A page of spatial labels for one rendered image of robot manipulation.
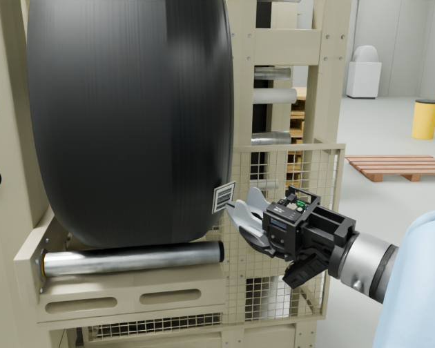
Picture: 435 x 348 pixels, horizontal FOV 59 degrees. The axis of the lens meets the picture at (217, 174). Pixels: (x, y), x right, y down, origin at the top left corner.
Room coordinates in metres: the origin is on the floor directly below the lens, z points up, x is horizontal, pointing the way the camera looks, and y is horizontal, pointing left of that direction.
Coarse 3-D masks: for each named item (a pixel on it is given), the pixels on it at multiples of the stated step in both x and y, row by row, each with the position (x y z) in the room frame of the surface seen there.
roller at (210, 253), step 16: (48, 256) 0.63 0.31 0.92; (64, 256) 0.63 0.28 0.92; (80, 256) 0.63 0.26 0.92; (96, 256) 0.63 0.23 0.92; (112, 256) 0.64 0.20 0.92; (128, 256) 0.64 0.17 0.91; (144, 256) 0.64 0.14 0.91; (160, 256) 0.65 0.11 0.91; (176, 256) 0.65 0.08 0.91; (192, 256) 0.66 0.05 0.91; (208, 256) 0.66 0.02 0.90; (48, 272) 0.61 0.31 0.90; (64, 272) 0.62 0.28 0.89; (80, 272) 0.62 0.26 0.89; (96, 272) 0.63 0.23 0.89
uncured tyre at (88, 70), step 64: (64, 0) 0.56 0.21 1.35; (128, 0) 0.57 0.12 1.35; (192, 0) 0.59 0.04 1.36; (64, 64) 0.52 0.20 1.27; (128, 64) 0.53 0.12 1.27; (192, 64) 0.54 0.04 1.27; (64, 128) 0.50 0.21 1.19; (128, 128) 0.51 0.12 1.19; (192, 128) 0.53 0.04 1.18; (64, 192) 0.52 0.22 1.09; (128, 192) 0.53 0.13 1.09; (192, 192) 0.55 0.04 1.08
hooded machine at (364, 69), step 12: (360, 48) 11.07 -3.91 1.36; (372, 48) 10.91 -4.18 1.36; (360, 60) 10.91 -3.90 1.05; (372, 60) 10.91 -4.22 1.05; (360, 72) 10.87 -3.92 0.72; (372, 72) 10.86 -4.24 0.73; (348, 84) 11.36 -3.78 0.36; (360, 84) 10.87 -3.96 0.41; (372, 84) 10.86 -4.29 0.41; (348, 96) 11.36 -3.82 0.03; (360, 96) 10.87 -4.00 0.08; (372, 96) 10.86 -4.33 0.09
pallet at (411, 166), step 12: (348, 156) 4.38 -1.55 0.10; (360, 156) 4.38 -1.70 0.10; (372, 156) 4.39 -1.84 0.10; (384, 156) 4.39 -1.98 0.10; (396, 156) 4.40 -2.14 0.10; (408, 156) 4.40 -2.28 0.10; (420, 156) 4.41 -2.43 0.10; (360, 168) 3.89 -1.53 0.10; (372, 168) 3.89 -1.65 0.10; (384, 168) 3.90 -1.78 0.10; (396, 168) 3.90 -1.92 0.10; (408, 168) 3.91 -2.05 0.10; (420, 168) 3.91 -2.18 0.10; (432, 168) 3.92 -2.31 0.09; (372, 180) 3.77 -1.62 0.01
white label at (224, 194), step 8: (224, 184) 0.57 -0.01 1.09; (232, 184) 0.58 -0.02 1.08; (216, 192) 0.56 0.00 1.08; (224, 192) 0.58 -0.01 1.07; (232, 192) 0.59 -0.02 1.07; (216, 200) 0.57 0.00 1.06; (224, 200) 0.59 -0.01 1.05; (232, 200) 0.60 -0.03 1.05; (216, 208) 0.58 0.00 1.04; (224, 208) 0.60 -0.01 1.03
